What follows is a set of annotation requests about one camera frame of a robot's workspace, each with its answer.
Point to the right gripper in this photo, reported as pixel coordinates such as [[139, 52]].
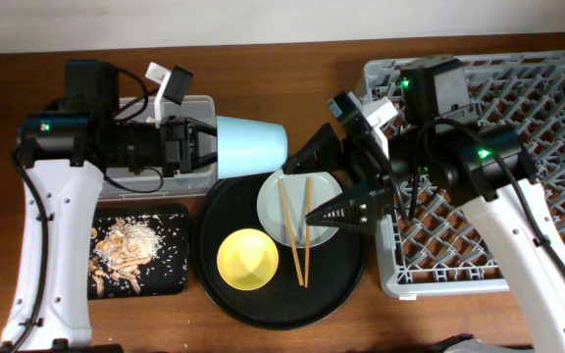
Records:
[[371, 172]]

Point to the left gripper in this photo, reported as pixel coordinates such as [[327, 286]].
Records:
[[178, 133]]

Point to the blue cup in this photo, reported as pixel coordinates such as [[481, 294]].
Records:
[[247, 147]]

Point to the wooden chopstick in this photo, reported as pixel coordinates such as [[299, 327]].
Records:
[[290, 234], [308, 240]]

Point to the grey plate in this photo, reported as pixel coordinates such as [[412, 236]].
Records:
[[295, 195]]

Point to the yellow bowl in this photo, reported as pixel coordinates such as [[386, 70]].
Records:
[[247, 259]]

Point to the food scraps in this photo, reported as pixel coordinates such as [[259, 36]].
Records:
[[123, 250]]

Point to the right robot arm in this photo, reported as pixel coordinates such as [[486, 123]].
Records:
[[487, 172]]

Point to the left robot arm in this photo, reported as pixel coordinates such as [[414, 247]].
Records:
[[62, 155]]

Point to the grey dishwasher rack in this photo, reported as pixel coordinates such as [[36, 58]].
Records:
[[440, 253]]

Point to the round black tray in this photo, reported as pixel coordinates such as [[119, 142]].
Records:
[[335, 267]]

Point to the black rectangular tray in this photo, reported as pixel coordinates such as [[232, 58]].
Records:
[[165, 265]]

